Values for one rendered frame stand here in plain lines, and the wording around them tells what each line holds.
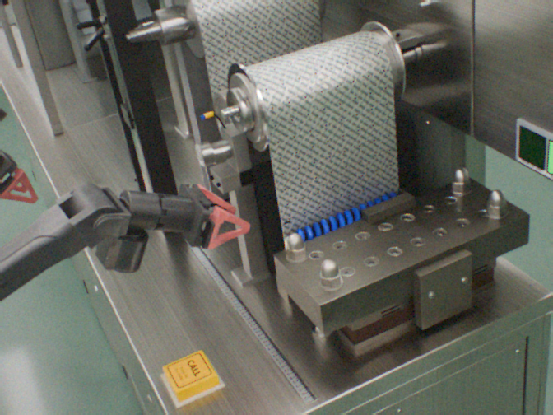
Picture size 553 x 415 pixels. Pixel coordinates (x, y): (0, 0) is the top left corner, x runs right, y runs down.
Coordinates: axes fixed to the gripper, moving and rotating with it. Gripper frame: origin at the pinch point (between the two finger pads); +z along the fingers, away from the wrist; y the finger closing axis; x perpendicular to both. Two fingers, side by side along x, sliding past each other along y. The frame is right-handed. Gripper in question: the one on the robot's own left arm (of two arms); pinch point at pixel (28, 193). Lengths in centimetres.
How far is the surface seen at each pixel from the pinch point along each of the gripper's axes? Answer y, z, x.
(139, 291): -26.5, 17.2, -0.4
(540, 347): -78, 53, -40
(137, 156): 0.9, 13.6, -20.0
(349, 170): -50, 16, -41
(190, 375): -56, 13, 2
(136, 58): -13.4, -9.0, -33.0
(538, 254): 7, 173, -93
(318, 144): -49, 8, -40
